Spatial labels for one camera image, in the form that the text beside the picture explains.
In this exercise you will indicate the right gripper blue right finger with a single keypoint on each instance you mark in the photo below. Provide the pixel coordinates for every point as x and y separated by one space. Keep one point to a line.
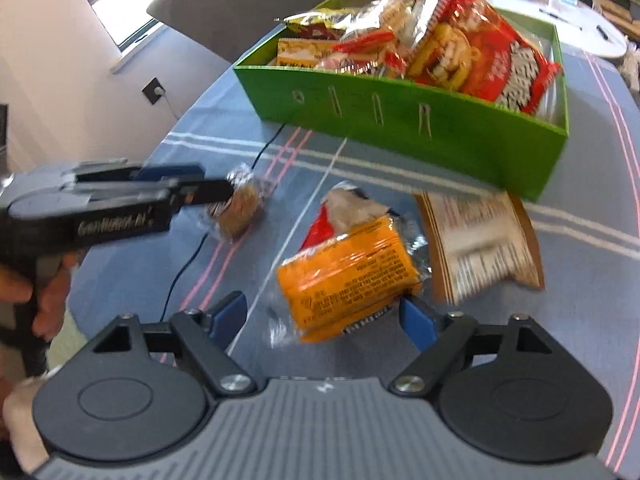
441 340

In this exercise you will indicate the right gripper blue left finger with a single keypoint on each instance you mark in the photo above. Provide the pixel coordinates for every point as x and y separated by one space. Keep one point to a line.
203 339

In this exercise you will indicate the brown white snack packet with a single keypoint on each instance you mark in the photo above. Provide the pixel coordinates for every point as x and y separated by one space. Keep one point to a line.
477 242

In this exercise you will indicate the small brown cookie pack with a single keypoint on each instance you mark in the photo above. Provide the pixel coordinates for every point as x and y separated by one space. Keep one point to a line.
231 219

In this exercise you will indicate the orange cracker pack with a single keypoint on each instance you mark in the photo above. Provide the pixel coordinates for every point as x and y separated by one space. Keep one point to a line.
351 279

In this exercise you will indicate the red noodle snack bag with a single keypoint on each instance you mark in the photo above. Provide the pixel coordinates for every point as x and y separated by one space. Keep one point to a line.
470 48

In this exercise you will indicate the red chip bag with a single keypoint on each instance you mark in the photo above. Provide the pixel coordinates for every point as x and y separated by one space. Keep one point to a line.
375 54

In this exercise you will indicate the clear bag of crackers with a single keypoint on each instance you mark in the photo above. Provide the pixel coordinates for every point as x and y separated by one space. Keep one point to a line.
407 20

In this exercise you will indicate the small red white snack pack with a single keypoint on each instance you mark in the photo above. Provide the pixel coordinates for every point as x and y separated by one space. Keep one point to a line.
342 209

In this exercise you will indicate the yellow red snack bag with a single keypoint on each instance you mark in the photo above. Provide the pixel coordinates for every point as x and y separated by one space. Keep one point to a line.
323 23

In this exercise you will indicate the blue striped tablecloth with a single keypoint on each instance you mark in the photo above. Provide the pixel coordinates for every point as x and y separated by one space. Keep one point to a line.
586 222

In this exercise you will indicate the green cardboard box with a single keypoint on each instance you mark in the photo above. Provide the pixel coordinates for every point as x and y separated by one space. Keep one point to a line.
505 148

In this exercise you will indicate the white round coffee table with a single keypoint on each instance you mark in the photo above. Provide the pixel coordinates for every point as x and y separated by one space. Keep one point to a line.
581 33

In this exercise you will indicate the black pen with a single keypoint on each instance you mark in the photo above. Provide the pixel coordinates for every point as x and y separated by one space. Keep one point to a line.
554 16

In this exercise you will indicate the black marker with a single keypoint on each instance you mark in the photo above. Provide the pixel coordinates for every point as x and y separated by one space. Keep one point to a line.
602 33

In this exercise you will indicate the wall power outlet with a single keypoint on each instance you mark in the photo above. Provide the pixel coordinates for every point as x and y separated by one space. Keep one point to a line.
153 91

